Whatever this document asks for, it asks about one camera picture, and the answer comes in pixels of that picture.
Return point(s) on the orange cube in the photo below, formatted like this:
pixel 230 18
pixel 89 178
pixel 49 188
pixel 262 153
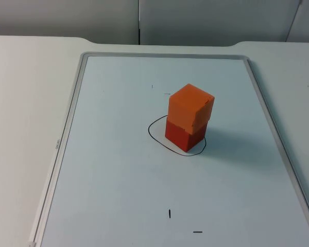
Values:
pixel 185 108

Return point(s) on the grey-framed whiteboard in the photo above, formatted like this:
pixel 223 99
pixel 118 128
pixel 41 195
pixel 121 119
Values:
pixel 113 167

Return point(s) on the red cube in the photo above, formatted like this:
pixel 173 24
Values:
pixel 180 139

